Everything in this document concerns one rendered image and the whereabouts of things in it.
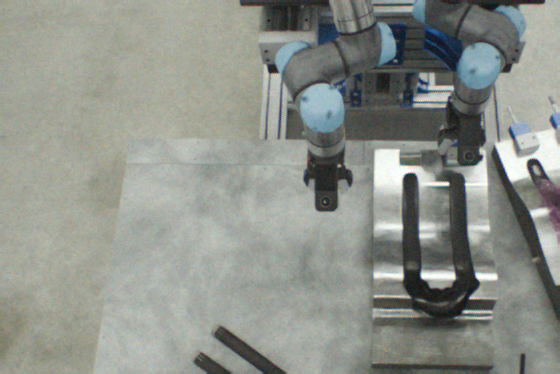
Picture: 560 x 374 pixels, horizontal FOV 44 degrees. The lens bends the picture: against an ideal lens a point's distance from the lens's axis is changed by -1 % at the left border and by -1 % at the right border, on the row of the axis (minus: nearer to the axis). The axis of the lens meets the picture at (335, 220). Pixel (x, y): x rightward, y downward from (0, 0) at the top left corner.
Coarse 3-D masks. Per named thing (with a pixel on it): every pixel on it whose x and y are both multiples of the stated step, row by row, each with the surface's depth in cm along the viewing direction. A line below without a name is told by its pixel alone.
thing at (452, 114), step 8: (448, 96) 150; (448, 104) 149; (448, 112) 149; (456, 112) 142; (448, 120) 149; (456, 120) 148; (448, 128) 148; (456, 128) 148; (448, 136) 151; (456, 136) 150
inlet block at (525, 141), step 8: (512, 112) 169; (512, 120) 168; (512, 128) 166; (520, 128) 166; (528, 128) 166; (512, 136) 167; (520, 136) 164; (528, 136) 164; (536, 136) 164; (520, 144) 163; (528, 144) 163; (536, 144) 163; (520, 152) 164; (528, 152) 165
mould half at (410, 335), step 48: (384, 192) 159; (432, 192) 159; (480, 192) 158; (384, 240) 154; (432, 240) 154; (480, 240) 154; (384, 288) 146; (480, 288) 145; (384, 336) 149; (432, 336) 149; (480, 336) 149
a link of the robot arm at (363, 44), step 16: (336, 0) 122; (352, 0) 122; (368, 0) 124; (336, 16) 125; (352, 16) 123; (368, 16) 124; (352, 32) 125; (368, 32) 125; (384, 32) 128; (352, 48) 127; (368, 48) 127; (384, 48) 128; (352, 64) 127; (368, 64) 129
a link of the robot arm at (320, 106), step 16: (304, 96) 121; (320, 96) 121; (336, 96) 121; (304, 112) 121; (320, 112) 120; (336, 112) 120; (304, 128) 128; (320, 128) 122; (336, 128) 124; (320, 144) 128
